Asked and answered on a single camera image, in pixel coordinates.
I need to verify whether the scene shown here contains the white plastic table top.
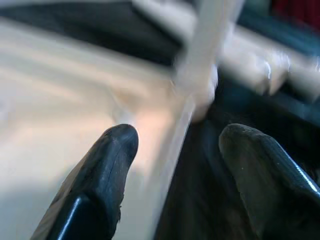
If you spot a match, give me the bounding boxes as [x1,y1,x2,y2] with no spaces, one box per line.
[0,18,198,240]

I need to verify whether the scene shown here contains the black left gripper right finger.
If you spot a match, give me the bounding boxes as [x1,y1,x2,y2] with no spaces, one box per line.
[219,124,320,240]

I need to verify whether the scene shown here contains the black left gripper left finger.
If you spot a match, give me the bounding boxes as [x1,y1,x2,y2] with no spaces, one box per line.
[31,124,140,240]

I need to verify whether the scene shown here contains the black plastic table sheet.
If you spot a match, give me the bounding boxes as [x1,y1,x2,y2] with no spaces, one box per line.
[0,0,320,240]

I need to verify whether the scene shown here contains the white plastic table leg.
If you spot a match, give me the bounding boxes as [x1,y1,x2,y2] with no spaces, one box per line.
[174,0,221,123]
[268,49,288,95]
[134,0,272,97]
[287,57,320,103]

